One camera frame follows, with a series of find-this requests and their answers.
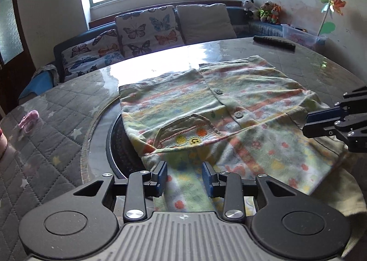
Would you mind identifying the black and white plush toy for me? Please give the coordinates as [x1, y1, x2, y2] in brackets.
[243, 0, 260, 19]

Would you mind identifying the plain beige cushion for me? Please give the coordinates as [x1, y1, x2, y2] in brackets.
[175, 3, 238, 44]

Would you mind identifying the blue cloth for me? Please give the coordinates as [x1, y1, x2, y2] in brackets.
[18, 71, 57, 98]

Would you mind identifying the black remote control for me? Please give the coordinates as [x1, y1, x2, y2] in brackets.
[253, 35, 296, 51]

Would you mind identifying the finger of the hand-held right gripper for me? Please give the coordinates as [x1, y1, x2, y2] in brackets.
[302, 115, 367, 153]
[306, 86, 367, 124]

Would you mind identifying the orange plush toy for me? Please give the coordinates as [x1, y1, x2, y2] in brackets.
[270, 3, 282, 25]

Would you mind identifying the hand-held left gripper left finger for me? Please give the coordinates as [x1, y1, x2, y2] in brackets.
[74, 160, 168, 221]

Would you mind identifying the yellow green plush toy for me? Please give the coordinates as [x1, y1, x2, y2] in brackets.
[259, 1, 273, 23]

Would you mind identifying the floral striped button shirt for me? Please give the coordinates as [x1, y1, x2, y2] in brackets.
[118, 55, 349, 213]

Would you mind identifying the black round table insert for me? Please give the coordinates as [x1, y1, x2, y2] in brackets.
[106, 112, 161, 179]

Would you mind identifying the colourful pinwheel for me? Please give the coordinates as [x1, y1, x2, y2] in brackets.
[317, 0, 347, 37]

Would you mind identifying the large butterfly print cushion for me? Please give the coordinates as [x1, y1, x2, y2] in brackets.
[115, 5, 184, 56]

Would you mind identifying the dark blue sofa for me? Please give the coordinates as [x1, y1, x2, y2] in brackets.
[53, 0, 287, 84]

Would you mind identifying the grey quilted star cover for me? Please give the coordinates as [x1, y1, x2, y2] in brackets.
[0, 77, 124, 261]

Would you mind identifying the pale yellow cloth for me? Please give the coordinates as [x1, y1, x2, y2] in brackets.
[311, 167, 363, 219]

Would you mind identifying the small pink cloth item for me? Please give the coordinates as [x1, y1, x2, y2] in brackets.
[18, 109, 40, 130]

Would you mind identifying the low butterfly print cushion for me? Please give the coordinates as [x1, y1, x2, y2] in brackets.
[61, 29, 125, 77]

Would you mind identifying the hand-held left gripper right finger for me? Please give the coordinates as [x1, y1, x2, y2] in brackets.
[201, 161, 302, 219]

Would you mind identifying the dark wooden door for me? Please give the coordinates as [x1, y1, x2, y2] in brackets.
[0, 0, 37, 114]

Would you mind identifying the clear plastic storage box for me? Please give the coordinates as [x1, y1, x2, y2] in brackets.
[281, 23, 328, 50]

